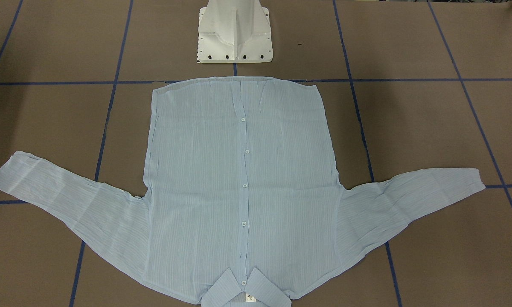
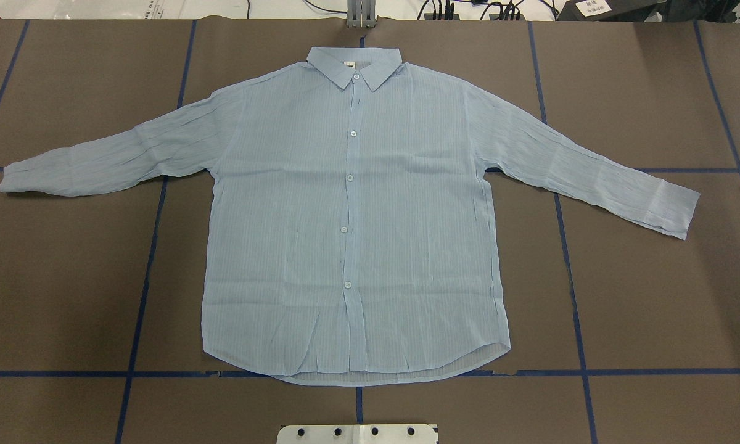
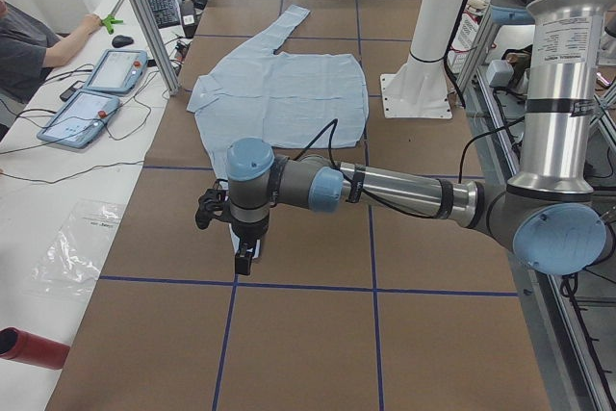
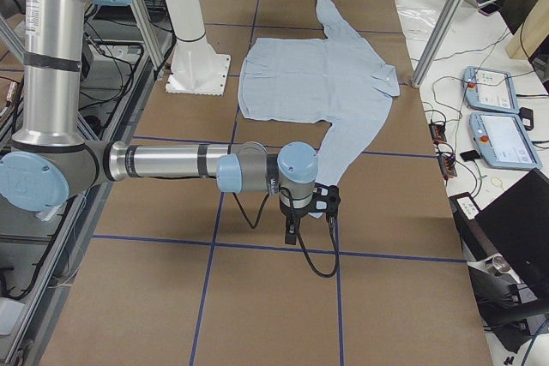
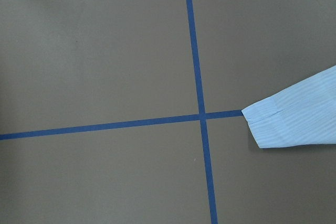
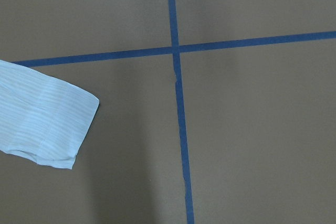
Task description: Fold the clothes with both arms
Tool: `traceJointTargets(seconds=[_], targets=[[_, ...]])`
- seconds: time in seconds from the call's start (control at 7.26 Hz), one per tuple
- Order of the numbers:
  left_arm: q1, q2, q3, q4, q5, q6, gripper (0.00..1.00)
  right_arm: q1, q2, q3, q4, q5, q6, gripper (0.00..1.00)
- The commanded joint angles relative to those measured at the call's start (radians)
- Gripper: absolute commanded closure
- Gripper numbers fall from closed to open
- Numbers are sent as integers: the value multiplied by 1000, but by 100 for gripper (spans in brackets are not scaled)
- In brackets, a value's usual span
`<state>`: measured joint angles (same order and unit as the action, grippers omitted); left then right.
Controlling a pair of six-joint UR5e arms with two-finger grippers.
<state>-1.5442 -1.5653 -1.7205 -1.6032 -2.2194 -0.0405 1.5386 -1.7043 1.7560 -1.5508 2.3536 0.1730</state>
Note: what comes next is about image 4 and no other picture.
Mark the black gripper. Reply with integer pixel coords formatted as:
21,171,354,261
284,183,341,244

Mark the light blue button shirt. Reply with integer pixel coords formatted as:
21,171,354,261
238,0,400,185

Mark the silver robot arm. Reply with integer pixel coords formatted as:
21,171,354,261
1,0,341,245

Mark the lower orange electronics board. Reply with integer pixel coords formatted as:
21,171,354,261
437,153,457,180

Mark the orange electronics board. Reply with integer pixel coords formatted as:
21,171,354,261
437,153,457,180
429,122,448,144

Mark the upper orange electronics board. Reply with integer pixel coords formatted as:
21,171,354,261
429,122,448,144

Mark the black laptop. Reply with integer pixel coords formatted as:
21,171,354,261
475,169,548,297

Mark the lower teach pendant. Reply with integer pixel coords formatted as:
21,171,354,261
469,111,543,171

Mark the teach pendant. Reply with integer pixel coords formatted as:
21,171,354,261
469,111,543,171
463,66,519,114

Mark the upper teach pendant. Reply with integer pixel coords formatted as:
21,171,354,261
463,66,519,114

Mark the pink smartphone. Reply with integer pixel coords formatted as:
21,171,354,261
479,3,501,16

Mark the wooden board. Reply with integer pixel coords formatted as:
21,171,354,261
505,0,548,59

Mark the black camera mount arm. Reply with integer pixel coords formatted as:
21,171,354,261
468,261,548,337

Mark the aluminium frame rack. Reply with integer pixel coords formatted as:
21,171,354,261
0,0,177,366

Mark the aluminium frame post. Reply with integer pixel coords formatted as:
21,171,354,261
411,0,464,88

